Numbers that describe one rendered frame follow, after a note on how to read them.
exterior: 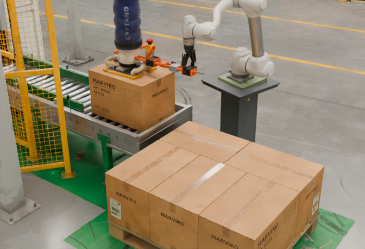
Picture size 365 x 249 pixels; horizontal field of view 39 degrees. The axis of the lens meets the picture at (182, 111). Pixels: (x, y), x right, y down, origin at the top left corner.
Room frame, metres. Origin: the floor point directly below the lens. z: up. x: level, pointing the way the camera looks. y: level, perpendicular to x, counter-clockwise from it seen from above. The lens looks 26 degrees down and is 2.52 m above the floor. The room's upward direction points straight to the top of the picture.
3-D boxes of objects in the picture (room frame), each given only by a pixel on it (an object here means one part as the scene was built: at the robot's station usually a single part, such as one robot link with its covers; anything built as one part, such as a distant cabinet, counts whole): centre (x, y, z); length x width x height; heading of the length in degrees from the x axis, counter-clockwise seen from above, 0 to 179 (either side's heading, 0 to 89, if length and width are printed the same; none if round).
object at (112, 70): (3.93, 0.49, 0.97); 0.34 x 0.10 x 0.05; 54
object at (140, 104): (4.00, 0.42, 0.75); 0.60 x 0.40 x 0.40; 53
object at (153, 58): (3.86, 0.23, 1.08); 0.10 x 0.08 x 0.06; 144
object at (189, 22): (3.65, -0.06, 1.42); 0.13 x 0.11 x 0.16; 48
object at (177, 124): (3.77, 0.13, 0.47); 0.70 x 0.03 x 0.15; 143
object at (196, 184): (3.12, -0.23, 0.34); 1.20 x 1.00 x 0.40; 53
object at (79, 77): (4.90, 1.19, 0.60); 1.60 x 0.10 x 0.09; 53
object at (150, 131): (3.77, 0.13, 0.58); 0.70 x 0.03 x 0.06; 143
